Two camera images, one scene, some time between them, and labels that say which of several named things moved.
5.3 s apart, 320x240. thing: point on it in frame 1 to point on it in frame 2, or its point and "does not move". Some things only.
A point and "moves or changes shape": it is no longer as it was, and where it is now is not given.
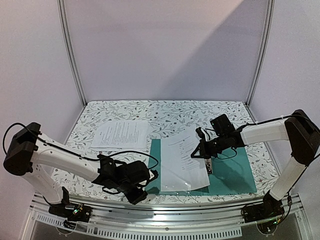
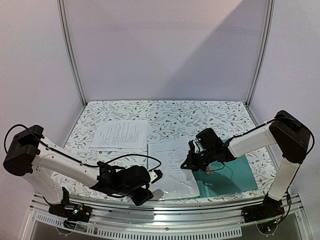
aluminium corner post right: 266,46 does not move
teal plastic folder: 229,172 moves or changes shape
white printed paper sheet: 179,170 moves or changes shape
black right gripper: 203,147 to 194,158
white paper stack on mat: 125,135 does not move
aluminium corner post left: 61,9 does not move
